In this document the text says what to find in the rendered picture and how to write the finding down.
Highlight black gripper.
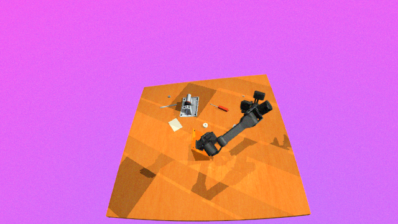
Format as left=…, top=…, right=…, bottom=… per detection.
left=251, top=91, right=265, bottom=108

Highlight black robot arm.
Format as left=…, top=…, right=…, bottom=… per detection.
left=195, top=100, right=272, bottom=156

